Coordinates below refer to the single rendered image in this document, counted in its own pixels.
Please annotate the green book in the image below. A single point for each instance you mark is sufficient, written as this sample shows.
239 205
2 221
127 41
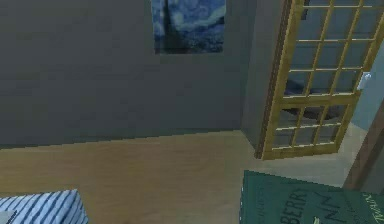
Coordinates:
300 203

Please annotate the blue night sky painting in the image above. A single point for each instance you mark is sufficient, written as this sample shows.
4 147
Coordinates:
188 26

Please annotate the yellow wooden glazed door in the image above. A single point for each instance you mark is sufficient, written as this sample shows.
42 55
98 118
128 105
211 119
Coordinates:
310 100

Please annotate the blue white striped bed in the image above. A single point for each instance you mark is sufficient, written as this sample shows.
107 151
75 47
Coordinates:
43 208

